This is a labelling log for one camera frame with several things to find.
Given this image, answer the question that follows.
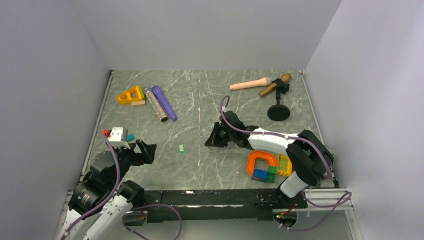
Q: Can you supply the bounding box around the black microphone stand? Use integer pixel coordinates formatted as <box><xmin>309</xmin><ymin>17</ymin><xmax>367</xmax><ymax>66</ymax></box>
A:
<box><xmin>267</xmin><ymin>78</ymin><xmax>291</xmax><ymax>122</ymax></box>

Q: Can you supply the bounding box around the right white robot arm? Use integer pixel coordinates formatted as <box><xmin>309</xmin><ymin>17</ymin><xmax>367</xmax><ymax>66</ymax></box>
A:
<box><xmin>204</xmin><ymin>111</ymin><xmax>334</xmax><ymax>208</ymax></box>

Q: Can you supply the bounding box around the yellow toy brick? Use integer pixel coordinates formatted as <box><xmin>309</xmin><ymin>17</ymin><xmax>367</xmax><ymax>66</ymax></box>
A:
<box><xmin>277</xmin><ymin>154</ymin><xmax>293</xmax><ymax>177</ymax></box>

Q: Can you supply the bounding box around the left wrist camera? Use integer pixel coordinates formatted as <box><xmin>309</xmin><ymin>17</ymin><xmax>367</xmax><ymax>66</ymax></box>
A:
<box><xmin>101</xmin><ymin>126</ymin><xmax>131</xmax><ymax>149</ymax></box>

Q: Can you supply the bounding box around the blue toy brick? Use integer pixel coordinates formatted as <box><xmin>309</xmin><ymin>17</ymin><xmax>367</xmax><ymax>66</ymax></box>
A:
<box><xmin>251</xmin><ymin>168</ymin><xmax>268</xmax><ymax>183</ymax></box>

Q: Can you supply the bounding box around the green toy brick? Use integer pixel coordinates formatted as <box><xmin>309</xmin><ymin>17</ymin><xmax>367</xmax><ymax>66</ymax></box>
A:
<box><xmin>267</xmin><ymin>165</ymin><xmax>278</xmax><ymax>183</ymax></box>

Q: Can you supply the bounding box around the orange triangle toy block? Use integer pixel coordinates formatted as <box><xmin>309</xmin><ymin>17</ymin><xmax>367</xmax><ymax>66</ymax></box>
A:
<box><xmin>116</xmin><ymin>85</ymin><xmax>146</xmax><ymax>105</ymax></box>

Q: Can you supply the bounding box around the glitter tube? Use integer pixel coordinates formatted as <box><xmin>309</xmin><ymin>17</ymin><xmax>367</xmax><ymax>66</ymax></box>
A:
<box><xmin>143</xmin><ymin>87</ymin><xmax>168</xmax><ymax>122</ymax></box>

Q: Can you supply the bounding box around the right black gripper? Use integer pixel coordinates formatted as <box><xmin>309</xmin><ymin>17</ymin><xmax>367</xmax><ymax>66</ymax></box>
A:
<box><xmin>205</xmin><ymin>121</ymin><xmax>236</xmax><ymax>147</ymax></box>

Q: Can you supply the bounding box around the purple tube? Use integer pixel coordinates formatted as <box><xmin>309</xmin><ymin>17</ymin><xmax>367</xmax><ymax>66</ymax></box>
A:
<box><xmin>152</xmin><ymin>85</ymin><xmax>178</xmax><ymax>122</ymax></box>

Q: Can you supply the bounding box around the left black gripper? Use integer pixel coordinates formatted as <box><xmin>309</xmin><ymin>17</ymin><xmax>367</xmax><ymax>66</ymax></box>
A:
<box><xmin>108</xmin><ymin>138</ymin><xmax>156</xmax><ymax>190</ymax></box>

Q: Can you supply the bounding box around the light wooden block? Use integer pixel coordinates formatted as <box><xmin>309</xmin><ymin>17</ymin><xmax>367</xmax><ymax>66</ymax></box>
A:
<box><xmin>130</xmin><ymin>100</ymin><xmax>146</xmax><ymax>107</ymax></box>

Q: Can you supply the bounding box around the orange curved track piece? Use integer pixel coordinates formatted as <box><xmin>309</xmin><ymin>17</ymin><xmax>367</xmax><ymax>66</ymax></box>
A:
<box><xmin>246</xmin><ymin>150</ymin><xmax>278</xmax><ymax>177</ymax></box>

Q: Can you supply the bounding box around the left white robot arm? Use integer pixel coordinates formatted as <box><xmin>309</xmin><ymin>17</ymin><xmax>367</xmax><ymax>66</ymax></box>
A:
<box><xmin>58</xmin><ymin>139</ymin><xmax>161</xmax><ymax>240</ymax></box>

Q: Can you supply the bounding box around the teal rectangular block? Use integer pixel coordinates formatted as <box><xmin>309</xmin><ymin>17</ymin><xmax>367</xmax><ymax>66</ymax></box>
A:
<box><xmin>126</xmin><ymin>134</ymin><xmax>135</xmax><ymax>142</ymax></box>

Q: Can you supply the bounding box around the gold microphone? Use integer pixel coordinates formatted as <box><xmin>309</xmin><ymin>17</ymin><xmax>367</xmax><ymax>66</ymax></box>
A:
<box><xmin>258</xmin><ymin>73</ymin><xmax>292</xmax><ymax>98</ymax></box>

